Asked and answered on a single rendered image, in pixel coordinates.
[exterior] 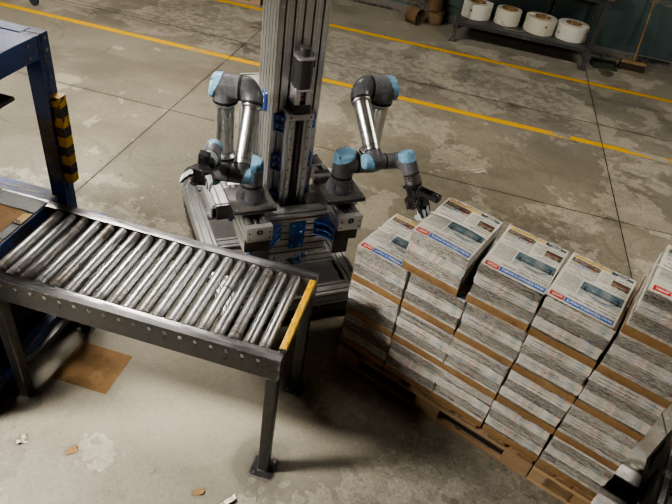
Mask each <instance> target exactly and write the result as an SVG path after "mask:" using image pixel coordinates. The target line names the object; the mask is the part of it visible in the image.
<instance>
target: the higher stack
mask: <svg viewBox="0 0 672 504"><path fill-rule="evenodd" d="M639 287H640V286H639ZM638 289H639V288H638ZM637 292H638V290H637V291H636V293H635V295H634V296H633V297H632V299H631V301H630V303H629V304H628V306H629V307H628V308H626V309H627V310H625V313H624V315H623V318H622V320H621V322H620V324H619V327H618V329H617V331H616V333H614V335H613V337H612V339H611V341H610V342H609V344H608V346H607V347H606V350H605V352H604V350H603V352H602V353H601V355H600V357H599V359H598V361H597V363H596V364H595V366H594V368H593V370H592V372H591V374H590V376H588V378H587V380H586V383H585V385H584V387H583V389H582V390H581V392H580V394H579V395H578V397H577V399H578V400H579V401H581V402H583V403H585V404H587V405H589V406H590V407H592V408H594V409H596V410H598V411H600V412H601V413H603V414H605V415H607V416H609V417H610V418H612V419H614V420H616V421H617V422H619V423H621V424H623V425H624V426H626V427H628V428H630V429H631V430H633V431H635V432H637V433H638V434H640V435H642V436H644V435H646V433H647V432H648V431H649V429H651V427H652V426H653V424H655V422H656V421H657V420H658V419H659V418H660V414H661V413H662V411H663V410H664V409H665V408H664V407H662V406H660V405H659V404H657V403H655V402H653V401H651V400H649V399H647V398H646V397H644V396H642V395H640V394H638V393H636V392H634V391H632V390H631V389H629V388H627V387H625V386H623V385H621V384H619V383H618V382H616V381H614V380H612V379H610V378H608V377H606V376H605V375H603V374H601V373H599V372H597V371H595V370H596V369H597V366H598V364H601V365H603V366H605V367H607V368H609V369H611V370H612V371H614V372H616V373H618V374H620V375H622V376H623V377H625V378H627V379H629V380H631V381H633V382H635V383H636V384H638V385H640V386H642V387H644V388H646V389H648V390H649V391H651V392H653V393H655V394H657V395H659V396H661V397H663V398H665V399H667V400H668V401H670V402H671V401H672V357H670V356H668V355H666V354H664V353H662V352H660V351H658V350H656V349H654V348H652V347H650V346H648V345H646V344H644V343H642V342H640V341H638V340H636V339H634V338H632V337H630V336H628V335H626V334H624V333H622V332H620V331H621V329H622V326H623V324H624V322H625V320H626V317H627V315H628V313H629V310H630V308H631V306H632V303H633V301H634V299H635V302H634V304H633V306H632V308H631V311H630V313H629V316H628V318H627V320H626V323H625V324H626V325H628V326H630V327H632V328H635V329H637V330H639V331H640V332H642V333H644V334H646V335H648V336H650V337H652V338H654V339H656V340H658V341H660V342H662V343H664V344H666V345H668V346H670V347H672V246H671V245H669V244H668V245H667V246H666V247H665V249H664V251H663V252H662V254H661V253H660V255H659V257H658V258H657V260H656V261H655V264H654V265H653V266H652V268H651V270H650V272H649V273H648V275H646V277H645V278H644V280H643V282H642V284H641V287H640V289H639V293H638V295H637V297H636V298H635V296H636V294H637ZM623 327H624V326H623ZM603 353H604V354H603ZM602 355H603V356H602ZM601 357H602V359H601ZM600 359H601V361H600ZM599 361H600V363H599ZM577 399H575V400H577ZM575 400H574V402H575ZM574 402H573V403H572V405H571V406H570V407H569V409H568V411H567V413H566V414H565V416H564V417H563V419H561V421H560V422H559V424H558V425H559V426H557V427H558V428H556V429H557V430H559V431H560V432H562V433H564V434H565V435H567V436H569V437H570V438H572V439H574V440H575V441H577V442H579V443H580V444H582V445H583V446H585V447H587V448H588V449H590V450H592V451H593V452H595V453H597V454H598V455H600V456H602V457H604V458H605V459H607V460H609V461H610V462H612V463H614V464H616V465H617V466H619V465H620V464H622V463H623V462H624V461H626V458H627V456H629V454H630V453H631V452H632V451H633V448H634V447H635V446H636V444H637V443H638V441H636V440H634V439H633V438H631V437H629V436H627V435H625V434H624V433H622V432H620V431H618V430H617V429H615V428H613V427H611V426H610V425H608V424H606V423H604V422H602V421H601V420H599V419H597V418H595V417H594V416H592V415H590V414H588V413H587V412H585V411H583V410H581V409H579V408H578V407H576V406H574V405H573V404H574ZM555 432H556V430H555V431H554V433H555ZM554 433H553V434H551V435H550V437H549V439H548V441H547V442H546V444H545V446H544V448H543V450H542V452H541V454H540V456H539V458H540V459H541V460H543V461H545V462H546V463H548V464H550V465H551V466H553V467H555V468H556V469H558V470H560V471H561V472H563V473H564V474H566V475H568V476H569V477H571V478H573V479H574V480H576V481H577V482H579V483H580V484H582V485H584V486H585V487H587V488H588V489H590V490H592V491H593V492H595V493H599V491H600V489H602V487H603V486H604V485H605V484H606V482H608V480H611V479H612V478H613V476H614V474H615V471H613V470H611V469H610V468H608V467H606V466H605V465H603V464H601V463H600V462H598V461H596V460H595V459H593V458H591V457H590V456H588V455H586V454H584V453H583V452H581V451H579V450H578V449H576V448H574V447H573V446H571V445H569V444H568V443H566V442H564V441H563V440H561V439H559V438H558V437H556V436H554ZM539 458H537V459H539ZM526 479H527V480H529V481H530V482H532V483H534V484H535V485H537V486H538V487H540V488H541V489H543V490H545V491H546V492H548V493H549V494H551V495H552V496H554V497H556V498H557V499H559V500H560V501H562V502H563V503H565V504H590V503H591V501H592V500H593V498H592V497H591V496H589V495H587V494H586V493H584V492H583V491H581V490H579V489H578V488H576V487H574V486H573V485H571V484H570V483H568V482H566V481H565V480H563V479H562V478H560V477H558V476H557V475H555V474H553V473H552V472H550V471H549V470H547V469H545V468H544V467H542V466H540V465H539V464H537V463H536V462H535V464H534V465H533V467H532V469H531V470H530V472H529V473H528V475H527V477H526Z"/></svg>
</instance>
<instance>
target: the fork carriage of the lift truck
mask: <svg viewBox="0 0 672 504"><path fill-rule="evenodd" d="M642 475H643V477H642V481H641V484H640V487H639V490H638V491H637V493H636V497H635V500H634V503H633V504H667V503H668V499H669V495H670V491H671V487H672V429H671V431H670V432H669V433H668V434H667V435H666V436H665V438H664V439H663V440H662V441H661V442H660V444H659V445H658V446H657V447H656V448H655V449H654V451H653V452H652V453H651V454H650V455H649V457H648V458H647V460H646V464H645V467H644V470H643V474H642Z"/></svg>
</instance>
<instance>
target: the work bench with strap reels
mask: <svg viewBox="0 0 672 504"><path fill-rule="evenodd" d="M586 1H591V2H596V5H595V7H594V10H593V12H592V15H591V17H590V20H589V22H588V24H586V23H584V22H582V21H579V20H576V19H571V18H560V19H559V21H558V19H557V18H555V17H554V16H552V15H549V14H546V13H542V12H527V15H526V18H525V21H523V20H520V18H521V15H522V10H521V9H519V8H517V7H515V6H511V5H504V4H502V5H498V7H497V10H496V13H495V14H491V13H492V10H493V6H494V3H492V2H490V1H488V0H460V4H459V8H458V12H457V16H456V19H455V23H454V25H453V31H452V35H451V38H449V40H448V41H452V42H455V41H456V40H455V35H456V31H457V28H459V27H460V26H464V27H469V28H474V29H478V30H483V31H487V32H492V33H496V34H501V35H505V36H510V37H515V38H519V39H524V40H528V41H533V42H537V43H542V44H547V45H551V46H556V47H560V48H565V49H569V50H574V51H577V52H575V54H577V55H582V53H581V52H583V53H586V54H585V56H584V58H583V61H582V63H581V66H580V67H578V70H583V71H586V70H585V66H586V63H587V61H588V59H589V56H590V54H591V51H592V49H593V47H594V44H595V42H596V39H597V37H598V34H599V32H600V30H601V27H602V25H603V22H604V20H605V17H606V15H607V13H608V10H609V8H610V5H611V3H612V2H615V0H586ZM601 4H605V7H604V9H603V12H602V14H601V17H600V19H599V22H598V24H597V27H596V29H595V31H594V34H593V36H592V39H591V41H590V43H589V39H588V34H589V32H590V29H591V27H592V24H593V22H594V20H595V17H596V15H597V12H598V10H599V7H600V5H601ZM557 22H558V23H557ZM458 25H460V26H458ZM556 25H557V26H556ZM555 27H556V28H555Z"/></svg>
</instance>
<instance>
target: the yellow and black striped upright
mask: <svg viewBox="0 0 672 504"><path fill-rule="evenodd" d="M50 101H51V106H52V112H53V117H54V123H55V128H56V134H57V139H58V145H59V150H60V156H61V161H62V167H63V172H64V178H65V181H66V182H70V183H75V182H76V181H77V180H78V179H79V174H78V167H77V161H76V155H75V149H74V142H73V136H72V130H71V124H70V118H69V112H68V106H67V101H66V95H65V94H61V93H57V92H56V93H54V94H52V95H50Z"/></svg>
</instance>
